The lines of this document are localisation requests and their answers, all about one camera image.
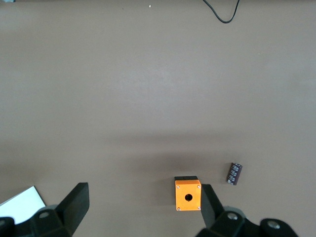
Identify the orange button enclosure box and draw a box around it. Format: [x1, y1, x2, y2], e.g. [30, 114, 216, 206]
[174, 175, 202, 212]

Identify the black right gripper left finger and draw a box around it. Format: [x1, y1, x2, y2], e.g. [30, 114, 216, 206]
[0, 182, 90, 237]

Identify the black looped cable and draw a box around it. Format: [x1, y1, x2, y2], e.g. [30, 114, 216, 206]
[202, 0, 240, 24]

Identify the white drawer cabinet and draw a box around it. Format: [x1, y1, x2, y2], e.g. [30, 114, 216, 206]
[0, 186, 46, 225]

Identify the dark cylindrical capacitor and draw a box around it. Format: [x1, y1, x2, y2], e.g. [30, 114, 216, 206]
[226, 162, 243, 186]

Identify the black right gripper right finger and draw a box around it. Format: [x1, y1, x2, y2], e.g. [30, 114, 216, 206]
[196, 184, 300, 237]

